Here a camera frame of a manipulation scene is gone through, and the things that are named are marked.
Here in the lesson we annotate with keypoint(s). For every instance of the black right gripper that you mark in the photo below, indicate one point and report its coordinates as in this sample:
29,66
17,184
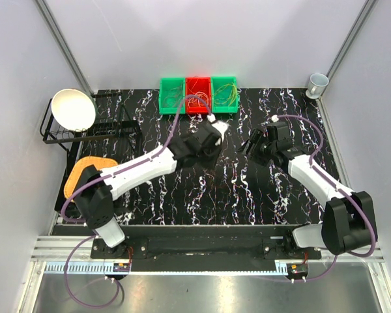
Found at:
257,137

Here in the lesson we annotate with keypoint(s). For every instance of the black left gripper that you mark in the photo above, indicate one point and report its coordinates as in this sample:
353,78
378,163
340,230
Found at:
209,164

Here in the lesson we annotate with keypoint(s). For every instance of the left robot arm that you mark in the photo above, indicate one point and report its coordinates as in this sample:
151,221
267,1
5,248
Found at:
96,190

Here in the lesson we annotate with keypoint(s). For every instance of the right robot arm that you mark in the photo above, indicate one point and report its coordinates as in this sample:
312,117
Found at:
348,222

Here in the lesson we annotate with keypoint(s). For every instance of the left green plastic bin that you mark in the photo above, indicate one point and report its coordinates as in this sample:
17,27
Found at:
172,91

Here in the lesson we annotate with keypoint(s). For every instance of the green plastic bin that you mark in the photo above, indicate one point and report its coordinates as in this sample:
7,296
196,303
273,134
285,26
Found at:
225,94
172,91

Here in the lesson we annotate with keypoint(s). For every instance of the red plastic bin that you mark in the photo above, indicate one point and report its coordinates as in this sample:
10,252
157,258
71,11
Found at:
200,91

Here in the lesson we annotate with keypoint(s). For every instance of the right green plastic bin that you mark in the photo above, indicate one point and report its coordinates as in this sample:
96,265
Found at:
225,94

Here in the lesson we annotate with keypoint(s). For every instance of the white mug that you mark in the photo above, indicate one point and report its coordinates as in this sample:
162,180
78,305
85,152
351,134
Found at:
316,85

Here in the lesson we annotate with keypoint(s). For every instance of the white bowl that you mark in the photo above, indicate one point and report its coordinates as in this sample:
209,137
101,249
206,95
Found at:
73,109

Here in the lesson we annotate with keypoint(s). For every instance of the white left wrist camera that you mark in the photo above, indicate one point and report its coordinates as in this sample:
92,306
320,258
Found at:
221,127

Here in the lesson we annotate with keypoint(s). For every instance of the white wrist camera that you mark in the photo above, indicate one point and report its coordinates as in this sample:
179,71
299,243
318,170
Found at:
221,127
274,119

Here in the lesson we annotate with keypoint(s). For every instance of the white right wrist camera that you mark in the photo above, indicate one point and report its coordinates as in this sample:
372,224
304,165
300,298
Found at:
274,119

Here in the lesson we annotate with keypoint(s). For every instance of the black wire dish rack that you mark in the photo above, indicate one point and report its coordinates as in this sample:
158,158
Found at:
114,134

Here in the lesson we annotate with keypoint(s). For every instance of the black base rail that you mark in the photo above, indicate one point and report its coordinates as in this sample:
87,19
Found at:
205,249

